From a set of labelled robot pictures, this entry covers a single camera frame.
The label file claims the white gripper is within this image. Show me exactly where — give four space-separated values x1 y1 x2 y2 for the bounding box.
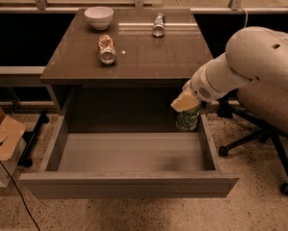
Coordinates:
170 61 237 113

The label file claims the green soda can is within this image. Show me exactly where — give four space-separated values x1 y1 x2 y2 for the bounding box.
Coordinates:
175 105 200 131

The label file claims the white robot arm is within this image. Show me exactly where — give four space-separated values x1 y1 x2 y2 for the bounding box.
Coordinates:
171 27 288 113

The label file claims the orange silver can lying down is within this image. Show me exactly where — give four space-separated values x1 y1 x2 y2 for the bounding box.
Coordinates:
97 35 116 64

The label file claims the grey open drawer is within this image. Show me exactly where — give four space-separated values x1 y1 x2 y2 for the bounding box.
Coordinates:
18 90 240 200

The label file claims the brown cabinet desk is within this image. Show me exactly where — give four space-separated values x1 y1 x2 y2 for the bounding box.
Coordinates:
40 9 212 112

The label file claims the brown fabric office chair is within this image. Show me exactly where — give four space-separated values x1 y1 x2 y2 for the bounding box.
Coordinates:
218 83 288 195

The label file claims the white ceramic bowl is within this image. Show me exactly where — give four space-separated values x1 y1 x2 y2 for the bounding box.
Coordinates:
84 7 114 30

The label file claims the black metal stand foot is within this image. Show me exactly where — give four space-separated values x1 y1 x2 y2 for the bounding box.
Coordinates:
18 110 49 167

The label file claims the cardboard box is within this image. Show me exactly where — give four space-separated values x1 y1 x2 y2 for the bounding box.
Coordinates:
0 107 26 188

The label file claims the white hanging cable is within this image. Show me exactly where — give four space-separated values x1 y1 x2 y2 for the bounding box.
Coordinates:
241 7 249 29

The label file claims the black floor cable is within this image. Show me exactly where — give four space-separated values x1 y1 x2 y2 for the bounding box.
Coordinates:
0 143 41 231

